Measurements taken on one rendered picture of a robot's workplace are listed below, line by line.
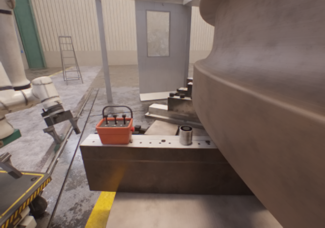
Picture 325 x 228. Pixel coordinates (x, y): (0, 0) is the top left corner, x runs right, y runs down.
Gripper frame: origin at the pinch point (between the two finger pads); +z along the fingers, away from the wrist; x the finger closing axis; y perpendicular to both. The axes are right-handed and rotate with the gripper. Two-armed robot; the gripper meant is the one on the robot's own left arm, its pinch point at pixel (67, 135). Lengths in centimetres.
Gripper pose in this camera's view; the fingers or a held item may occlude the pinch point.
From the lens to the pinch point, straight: 100.0
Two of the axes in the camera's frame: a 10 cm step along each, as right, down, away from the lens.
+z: 3.7, 9.2, 1.3
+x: 2.4, -2.3, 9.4
